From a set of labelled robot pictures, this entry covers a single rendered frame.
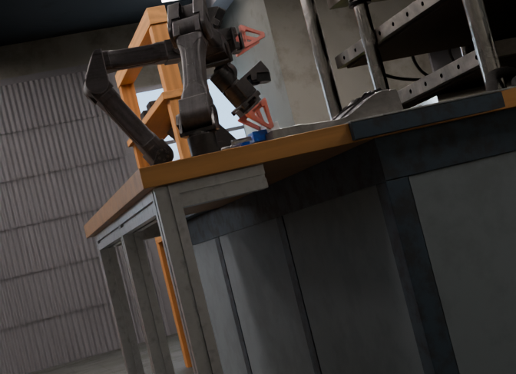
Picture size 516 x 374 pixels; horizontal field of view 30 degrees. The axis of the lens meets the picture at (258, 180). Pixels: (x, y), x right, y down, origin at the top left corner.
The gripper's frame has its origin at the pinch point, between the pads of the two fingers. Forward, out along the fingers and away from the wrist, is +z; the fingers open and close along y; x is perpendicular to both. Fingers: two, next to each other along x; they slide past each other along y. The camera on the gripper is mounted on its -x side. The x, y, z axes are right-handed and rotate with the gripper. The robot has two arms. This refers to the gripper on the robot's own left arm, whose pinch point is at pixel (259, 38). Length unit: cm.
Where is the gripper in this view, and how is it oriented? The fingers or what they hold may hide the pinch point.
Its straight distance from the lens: 282.6
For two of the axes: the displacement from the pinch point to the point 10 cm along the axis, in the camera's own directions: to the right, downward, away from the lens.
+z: 9.4, -1.9, 2.8
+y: -2.6, 1.3, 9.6
